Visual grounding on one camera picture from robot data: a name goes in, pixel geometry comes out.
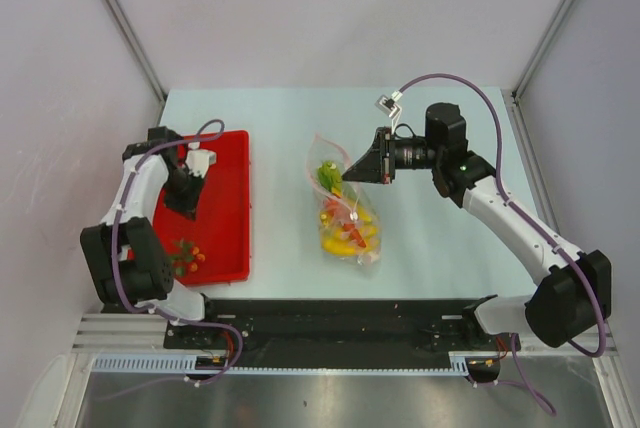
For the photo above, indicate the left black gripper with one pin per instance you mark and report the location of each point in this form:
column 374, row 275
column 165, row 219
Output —
column 187, row 206

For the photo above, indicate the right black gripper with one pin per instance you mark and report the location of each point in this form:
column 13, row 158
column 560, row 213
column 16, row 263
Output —
column 375, row 166

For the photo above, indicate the green cucumber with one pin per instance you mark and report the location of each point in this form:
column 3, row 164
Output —
column 329, row 176

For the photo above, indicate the orange carrot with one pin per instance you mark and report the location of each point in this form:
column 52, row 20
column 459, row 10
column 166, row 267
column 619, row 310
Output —
column 343, row 217

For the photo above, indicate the clear zip top bag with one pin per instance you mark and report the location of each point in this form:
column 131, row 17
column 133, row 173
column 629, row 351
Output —
column 322, row 149

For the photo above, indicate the red strawberries with leaves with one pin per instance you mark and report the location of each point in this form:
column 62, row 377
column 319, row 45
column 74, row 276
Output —
column 187, row 259

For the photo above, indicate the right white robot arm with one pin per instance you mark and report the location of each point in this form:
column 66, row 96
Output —
column 573, row 287

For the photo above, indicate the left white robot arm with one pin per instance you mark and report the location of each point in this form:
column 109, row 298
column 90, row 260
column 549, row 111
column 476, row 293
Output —
column 128, row 264

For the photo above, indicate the red plastic tray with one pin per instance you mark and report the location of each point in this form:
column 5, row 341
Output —
column 222, row 225

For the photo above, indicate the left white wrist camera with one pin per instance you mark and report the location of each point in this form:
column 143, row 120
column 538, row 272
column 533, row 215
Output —
column 198, row 160

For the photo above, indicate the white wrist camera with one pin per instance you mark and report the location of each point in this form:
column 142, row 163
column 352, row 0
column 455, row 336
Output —
column 198, row 160
column 389, row 105

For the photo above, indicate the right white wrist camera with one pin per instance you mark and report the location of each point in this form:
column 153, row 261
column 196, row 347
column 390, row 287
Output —
column 389, row 105

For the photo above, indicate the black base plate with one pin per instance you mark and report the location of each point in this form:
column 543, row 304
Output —
column 396, row 334

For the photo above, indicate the white slotted cable duct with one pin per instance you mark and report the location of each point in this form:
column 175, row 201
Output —
column 188, row 365

